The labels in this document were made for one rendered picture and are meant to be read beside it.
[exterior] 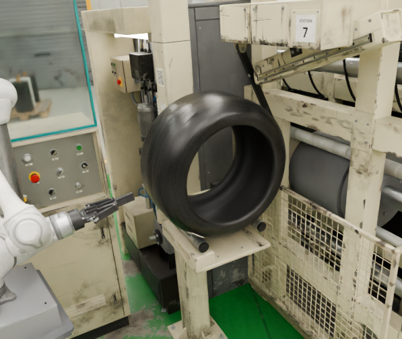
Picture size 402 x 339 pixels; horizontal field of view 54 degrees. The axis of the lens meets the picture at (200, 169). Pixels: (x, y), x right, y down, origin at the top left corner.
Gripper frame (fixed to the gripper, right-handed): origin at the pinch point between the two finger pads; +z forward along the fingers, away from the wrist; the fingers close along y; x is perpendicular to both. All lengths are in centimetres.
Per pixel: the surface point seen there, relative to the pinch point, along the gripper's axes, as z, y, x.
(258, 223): 49, -10, 30
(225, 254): 32, -8, 39
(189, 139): 25.6, -11.7, -18.3
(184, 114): 28.9, -3.6, -24.6
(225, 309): 46, 40, 122
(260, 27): 65, -6, -47
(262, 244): 49, -10, 41
